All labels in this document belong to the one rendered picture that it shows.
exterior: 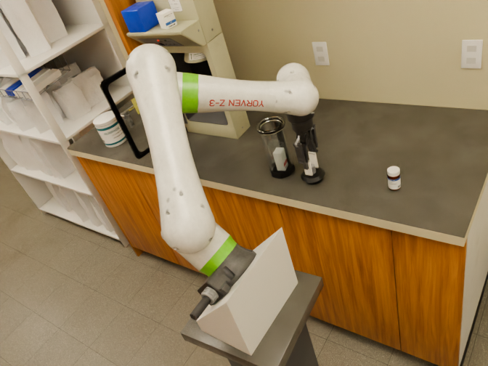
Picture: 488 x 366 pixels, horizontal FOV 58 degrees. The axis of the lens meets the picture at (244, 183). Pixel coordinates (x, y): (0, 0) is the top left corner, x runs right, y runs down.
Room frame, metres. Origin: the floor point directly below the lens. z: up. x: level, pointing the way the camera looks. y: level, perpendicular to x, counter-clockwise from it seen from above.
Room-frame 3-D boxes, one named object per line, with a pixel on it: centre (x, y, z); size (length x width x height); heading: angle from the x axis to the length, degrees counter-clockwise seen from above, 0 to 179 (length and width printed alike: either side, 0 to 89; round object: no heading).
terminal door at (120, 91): (1.88, 0.31, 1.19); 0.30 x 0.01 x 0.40; 127
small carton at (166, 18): (1.80, 0.08, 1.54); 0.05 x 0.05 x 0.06; 28
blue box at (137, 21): (1.90, 0.18, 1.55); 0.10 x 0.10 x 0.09; 45
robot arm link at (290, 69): (1.29, -0.26, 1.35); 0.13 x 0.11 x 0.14; 174
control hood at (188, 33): (1.84, 0.11, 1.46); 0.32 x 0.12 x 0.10; 45
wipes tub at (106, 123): (2.16, 0.58, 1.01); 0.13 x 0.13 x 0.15
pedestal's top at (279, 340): (0.83, 0.09, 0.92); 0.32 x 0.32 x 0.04; 48
